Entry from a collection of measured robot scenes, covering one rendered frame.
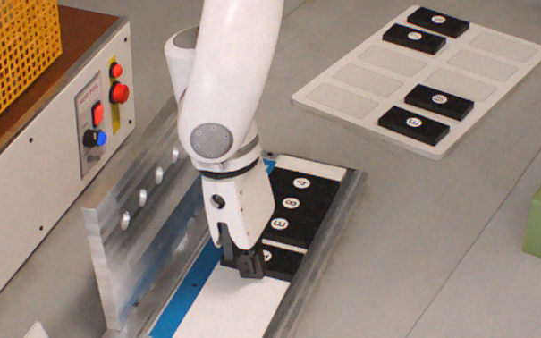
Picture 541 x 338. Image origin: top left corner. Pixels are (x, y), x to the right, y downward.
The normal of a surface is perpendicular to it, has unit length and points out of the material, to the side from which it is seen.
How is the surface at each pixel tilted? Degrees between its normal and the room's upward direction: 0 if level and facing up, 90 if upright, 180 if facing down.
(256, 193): 78
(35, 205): 90
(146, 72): 0
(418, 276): 0
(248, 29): 43
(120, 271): 83
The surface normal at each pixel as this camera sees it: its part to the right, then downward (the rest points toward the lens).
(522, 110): 0.02, -0.81
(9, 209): 0.94, 0.21
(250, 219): 0.90, 0.07
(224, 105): 0.07, 0.48
